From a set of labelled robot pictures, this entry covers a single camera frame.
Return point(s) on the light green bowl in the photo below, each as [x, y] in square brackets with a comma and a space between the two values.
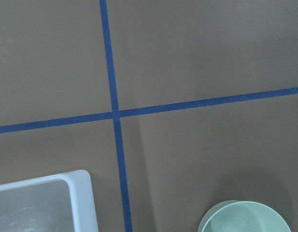
[242, 216]

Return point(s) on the clear plastic storage box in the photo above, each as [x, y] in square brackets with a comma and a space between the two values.
[54, 203]

